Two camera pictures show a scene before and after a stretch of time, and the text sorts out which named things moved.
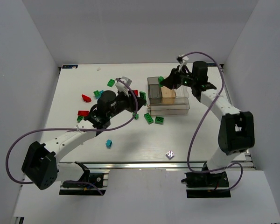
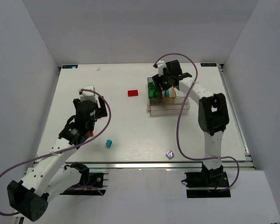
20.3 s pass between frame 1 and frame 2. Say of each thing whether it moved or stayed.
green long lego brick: moved
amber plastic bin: stayed
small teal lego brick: stayed
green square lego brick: moved
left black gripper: moved
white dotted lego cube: stayed
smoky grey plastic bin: stayed
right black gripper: moved
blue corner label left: stayed
